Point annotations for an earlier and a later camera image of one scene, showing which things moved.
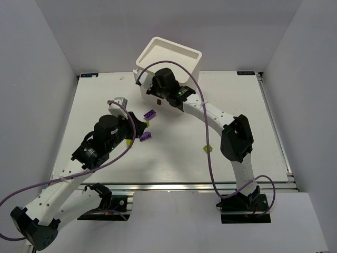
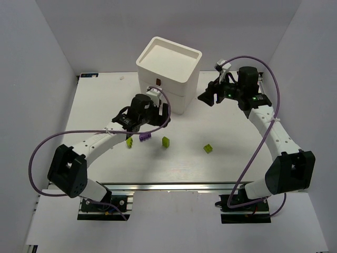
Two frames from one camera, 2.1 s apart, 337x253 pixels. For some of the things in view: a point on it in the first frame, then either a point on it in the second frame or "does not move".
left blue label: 89,75 does not move
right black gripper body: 150,88 to 212,89
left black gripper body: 135,124 to 163,114
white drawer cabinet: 159,50 does not move
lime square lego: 205,148 does not move
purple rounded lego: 146,135 does not move
